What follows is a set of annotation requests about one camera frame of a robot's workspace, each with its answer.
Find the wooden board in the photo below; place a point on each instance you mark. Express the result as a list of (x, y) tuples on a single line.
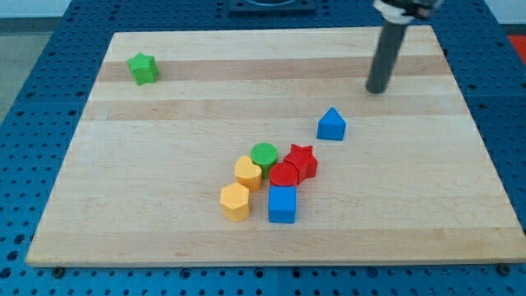
[(410, 183)]

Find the yellow hexagon block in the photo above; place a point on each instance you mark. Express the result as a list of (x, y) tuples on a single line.
[(234, 200)]

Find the red cylinder block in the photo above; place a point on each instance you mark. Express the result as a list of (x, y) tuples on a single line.
[(283, 175)]

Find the black board screw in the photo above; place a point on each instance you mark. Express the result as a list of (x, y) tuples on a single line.
[(503, 269), (58, 272)]

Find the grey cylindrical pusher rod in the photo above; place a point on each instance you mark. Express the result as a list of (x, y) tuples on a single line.
[(387, 51)]

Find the left black board screw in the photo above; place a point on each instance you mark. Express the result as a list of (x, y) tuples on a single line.
[(58, 272)]

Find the right black board screw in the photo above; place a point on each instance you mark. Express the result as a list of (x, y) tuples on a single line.
[(503, 269)]

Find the green cylinder block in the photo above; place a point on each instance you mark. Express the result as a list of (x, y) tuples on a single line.
[(264, 155)]

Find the green star block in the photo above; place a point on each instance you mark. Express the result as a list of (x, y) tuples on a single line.
[(143, 69)]

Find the blue cube block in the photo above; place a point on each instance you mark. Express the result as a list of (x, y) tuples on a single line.
[(282, 205)]

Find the yellow heart block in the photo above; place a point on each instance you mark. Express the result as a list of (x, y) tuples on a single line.
[(248, 174)]

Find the blue triangle block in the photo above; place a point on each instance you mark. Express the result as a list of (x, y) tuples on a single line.
[(331, 126)]

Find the red star block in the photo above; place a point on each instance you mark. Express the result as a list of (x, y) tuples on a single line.
[(303, 160)]

